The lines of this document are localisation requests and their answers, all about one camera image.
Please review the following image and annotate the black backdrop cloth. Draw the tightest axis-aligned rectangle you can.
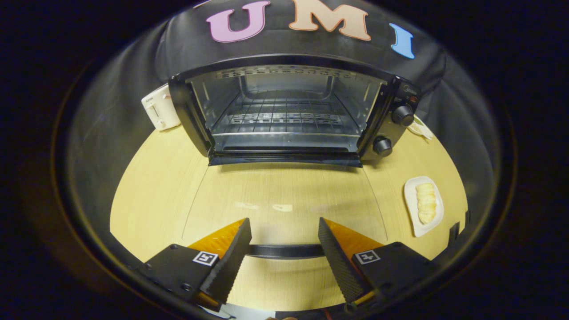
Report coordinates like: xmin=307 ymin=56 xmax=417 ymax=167
xmin=67 ymin=0 xmax=501 ymax=249

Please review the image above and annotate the black table edge clamp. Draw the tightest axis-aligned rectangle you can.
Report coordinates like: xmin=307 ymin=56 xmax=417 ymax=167
xmin=448 ymin=210 xmax=472 ymax=244

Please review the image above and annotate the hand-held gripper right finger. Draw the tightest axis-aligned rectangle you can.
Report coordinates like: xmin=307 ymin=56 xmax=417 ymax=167
xmin=317 ymin=217 xmax=441 ymax=307

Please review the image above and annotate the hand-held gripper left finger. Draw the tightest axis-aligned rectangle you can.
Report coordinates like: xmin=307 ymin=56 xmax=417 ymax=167
xmin=133 ymin=218 xmax=252 ymax=312

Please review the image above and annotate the black toaster oven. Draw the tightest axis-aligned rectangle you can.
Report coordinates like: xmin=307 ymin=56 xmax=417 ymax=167
xmin=168 ymin=54 xmax=421 ymax=260

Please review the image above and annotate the pale twisted bread roll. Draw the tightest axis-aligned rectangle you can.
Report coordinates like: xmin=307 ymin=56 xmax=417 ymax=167
xmin=416 ymin=183 xmax=437 ymax=225

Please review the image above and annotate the white plastic box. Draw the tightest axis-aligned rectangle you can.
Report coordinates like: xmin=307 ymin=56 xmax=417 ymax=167
xmin=141 ymin=84 xmax=181 ymax=132

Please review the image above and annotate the white rectangular plate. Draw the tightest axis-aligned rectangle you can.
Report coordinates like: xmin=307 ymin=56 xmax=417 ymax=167
xmin=404 ymin=176 xmax=445 ymax=237

